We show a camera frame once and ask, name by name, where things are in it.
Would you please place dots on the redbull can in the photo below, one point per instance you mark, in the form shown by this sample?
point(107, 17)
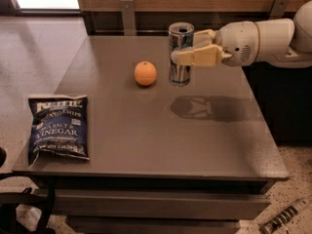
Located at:
point(180, 41)

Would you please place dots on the left metal bracket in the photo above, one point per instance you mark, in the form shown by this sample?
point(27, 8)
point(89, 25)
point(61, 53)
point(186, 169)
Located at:
point(128, 17)

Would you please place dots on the striped tool on floor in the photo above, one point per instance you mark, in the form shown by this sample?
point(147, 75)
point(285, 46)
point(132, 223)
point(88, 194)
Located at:
point(285, 216)

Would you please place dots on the grey table drawer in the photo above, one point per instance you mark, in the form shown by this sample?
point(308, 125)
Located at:
point(159, 204)

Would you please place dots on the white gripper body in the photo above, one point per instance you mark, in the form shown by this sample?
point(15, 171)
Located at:
point(238, 42)

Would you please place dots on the black chair base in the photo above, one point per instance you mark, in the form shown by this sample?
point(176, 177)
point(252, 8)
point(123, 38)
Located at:
point(9, 201)

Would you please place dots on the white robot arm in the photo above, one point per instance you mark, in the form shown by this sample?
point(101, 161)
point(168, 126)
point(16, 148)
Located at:
point(285, 43)

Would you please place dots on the metal bracket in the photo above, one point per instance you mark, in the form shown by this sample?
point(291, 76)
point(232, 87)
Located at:
point(278, 9)
point(128, 17)

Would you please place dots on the blue chip bag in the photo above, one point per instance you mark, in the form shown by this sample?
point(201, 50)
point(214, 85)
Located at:
point(59, 126)

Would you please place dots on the orange fruit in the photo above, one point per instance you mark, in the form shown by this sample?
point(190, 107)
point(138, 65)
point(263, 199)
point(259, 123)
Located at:
point(145, 73)

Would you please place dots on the right metal bracket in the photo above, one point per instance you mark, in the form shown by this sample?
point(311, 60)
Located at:
point(278, 9)

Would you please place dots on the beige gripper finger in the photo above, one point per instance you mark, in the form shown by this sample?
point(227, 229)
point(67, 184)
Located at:
point(206, 56)
point(204, 38)

